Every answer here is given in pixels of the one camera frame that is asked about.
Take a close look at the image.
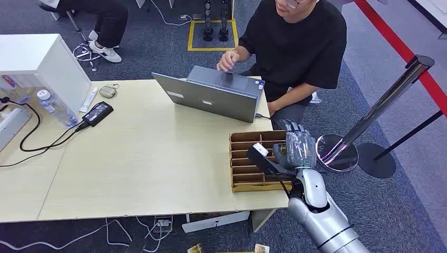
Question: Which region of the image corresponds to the person's right hand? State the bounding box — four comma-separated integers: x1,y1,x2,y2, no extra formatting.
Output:
216,50,241,73

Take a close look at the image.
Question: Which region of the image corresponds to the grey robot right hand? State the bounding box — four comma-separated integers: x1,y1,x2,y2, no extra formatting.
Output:
273,120,317,172

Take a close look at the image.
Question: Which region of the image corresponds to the person's left hand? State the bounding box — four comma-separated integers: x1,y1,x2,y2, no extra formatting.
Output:
267,101,281,118

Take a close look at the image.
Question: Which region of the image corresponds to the cardboard divided card box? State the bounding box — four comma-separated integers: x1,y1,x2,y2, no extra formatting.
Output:
228,130,293,193

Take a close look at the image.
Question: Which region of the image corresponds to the person at desk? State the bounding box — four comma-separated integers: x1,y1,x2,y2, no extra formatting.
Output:
216,0,348,131

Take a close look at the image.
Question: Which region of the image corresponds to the person on stool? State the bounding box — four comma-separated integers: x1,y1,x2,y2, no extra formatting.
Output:
37,0,129,64

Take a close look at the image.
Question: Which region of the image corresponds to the grey open laptop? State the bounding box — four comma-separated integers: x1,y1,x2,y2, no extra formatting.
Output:
152,65,266,124

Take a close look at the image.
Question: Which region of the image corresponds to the black robot leg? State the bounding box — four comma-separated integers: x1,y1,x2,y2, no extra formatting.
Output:
219,0,230,42
203,0,215,42

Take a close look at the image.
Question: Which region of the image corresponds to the yellow floor tape square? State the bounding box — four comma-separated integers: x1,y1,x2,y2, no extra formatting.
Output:
187,18,239,52

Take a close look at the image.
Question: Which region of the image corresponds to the wooden table leg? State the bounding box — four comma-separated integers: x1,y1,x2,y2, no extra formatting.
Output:
251,208,277,233

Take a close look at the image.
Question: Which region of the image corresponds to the white board under table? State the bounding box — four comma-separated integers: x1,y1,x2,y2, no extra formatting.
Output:
181,210,251,234

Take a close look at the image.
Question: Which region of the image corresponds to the grey earbuds case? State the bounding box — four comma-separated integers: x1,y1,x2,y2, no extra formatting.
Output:
99,85,119,99

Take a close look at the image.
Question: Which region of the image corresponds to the black power adapter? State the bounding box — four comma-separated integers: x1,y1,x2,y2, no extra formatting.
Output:
81,101,114,128

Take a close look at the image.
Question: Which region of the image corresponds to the metal stool base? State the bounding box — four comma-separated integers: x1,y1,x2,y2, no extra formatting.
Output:
65,9,103,72

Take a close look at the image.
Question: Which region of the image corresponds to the white tube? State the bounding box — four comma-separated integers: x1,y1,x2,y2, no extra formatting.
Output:
79,86,100,113

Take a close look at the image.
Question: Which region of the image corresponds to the red barrier belt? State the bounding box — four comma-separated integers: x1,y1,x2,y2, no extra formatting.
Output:
354,0,447,116

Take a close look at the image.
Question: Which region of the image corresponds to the grey floor power socket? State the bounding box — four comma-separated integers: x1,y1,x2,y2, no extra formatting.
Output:
153,215,174,234

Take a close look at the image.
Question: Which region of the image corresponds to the clear plastic water bottle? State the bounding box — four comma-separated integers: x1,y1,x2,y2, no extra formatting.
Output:
36,89,80,129

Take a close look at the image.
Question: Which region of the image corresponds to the white cabinet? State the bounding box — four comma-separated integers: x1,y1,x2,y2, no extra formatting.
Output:
0,33,93,116

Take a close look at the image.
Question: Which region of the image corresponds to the clear plastic bag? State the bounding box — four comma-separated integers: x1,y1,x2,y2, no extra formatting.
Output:
0,74,32,105

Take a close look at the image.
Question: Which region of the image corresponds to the white power strip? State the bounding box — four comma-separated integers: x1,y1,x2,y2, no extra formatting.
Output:
0,107,32,151

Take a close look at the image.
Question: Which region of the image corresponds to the black wrist camera, pale box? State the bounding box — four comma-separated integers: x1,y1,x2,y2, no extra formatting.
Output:
246,142,298,179

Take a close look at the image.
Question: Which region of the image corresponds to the white cable with plug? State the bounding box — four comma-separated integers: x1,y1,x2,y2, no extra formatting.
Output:
149,0,193,27

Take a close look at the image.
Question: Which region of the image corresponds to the chrome stanchion post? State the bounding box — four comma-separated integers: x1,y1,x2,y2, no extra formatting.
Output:
315,54,436,173

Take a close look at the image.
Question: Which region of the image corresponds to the black adapter cable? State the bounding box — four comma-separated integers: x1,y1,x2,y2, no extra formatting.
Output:
0,97,90,168

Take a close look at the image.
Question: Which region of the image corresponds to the white floor cable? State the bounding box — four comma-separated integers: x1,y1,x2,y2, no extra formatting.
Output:
0,216,168,253

